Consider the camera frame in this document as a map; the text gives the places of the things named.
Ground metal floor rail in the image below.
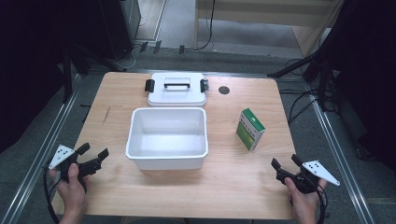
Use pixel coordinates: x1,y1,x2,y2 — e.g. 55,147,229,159
306,81,376,224
0,73,84,224

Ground white plastic storage box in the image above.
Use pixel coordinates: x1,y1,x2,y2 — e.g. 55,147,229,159
124,106,209,172

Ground light wooden furniture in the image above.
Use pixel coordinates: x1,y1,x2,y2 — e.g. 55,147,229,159
193,0,347,59

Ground person's left hand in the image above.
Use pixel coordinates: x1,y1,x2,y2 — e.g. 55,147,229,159
49,162,91,217

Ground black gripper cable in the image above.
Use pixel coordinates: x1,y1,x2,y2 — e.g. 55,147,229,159
315,184,329,224
42,163,61,224

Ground green and white medicine box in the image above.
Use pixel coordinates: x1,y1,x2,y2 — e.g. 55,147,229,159
235,107,266,152

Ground black curtain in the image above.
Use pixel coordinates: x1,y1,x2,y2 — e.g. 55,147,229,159
317,0,396,172
0,0,108,154

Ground black metal stand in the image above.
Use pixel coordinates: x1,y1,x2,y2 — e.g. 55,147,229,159
60,43,125,105

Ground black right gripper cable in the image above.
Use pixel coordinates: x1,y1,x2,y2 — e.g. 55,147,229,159
315,184,329,224

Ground black floor cables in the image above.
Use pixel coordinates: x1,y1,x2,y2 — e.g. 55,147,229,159
278,57,340,126

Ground black hanging cable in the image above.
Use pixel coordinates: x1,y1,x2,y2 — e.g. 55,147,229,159
197,0,217,51

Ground white lid with black handle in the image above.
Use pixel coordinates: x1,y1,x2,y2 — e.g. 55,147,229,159
144,72,210,107

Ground person's right hand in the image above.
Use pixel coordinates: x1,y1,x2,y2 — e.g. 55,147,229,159
284,176,329,218

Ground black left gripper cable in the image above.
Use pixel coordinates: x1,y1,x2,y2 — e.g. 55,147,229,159
42,163,61,224

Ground black tripod stand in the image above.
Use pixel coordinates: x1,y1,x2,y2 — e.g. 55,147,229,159
266,46,340,113

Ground black computer tower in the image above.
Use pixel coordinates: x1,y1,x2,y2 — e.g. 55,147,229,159
98,0,142,62

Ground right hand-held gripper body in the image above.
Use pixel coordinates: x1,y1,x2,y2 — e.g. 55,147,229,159
275,160,341,195

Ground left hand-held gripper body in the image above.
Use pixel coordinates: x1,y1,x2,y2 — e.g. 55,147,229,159
48,144,103,185

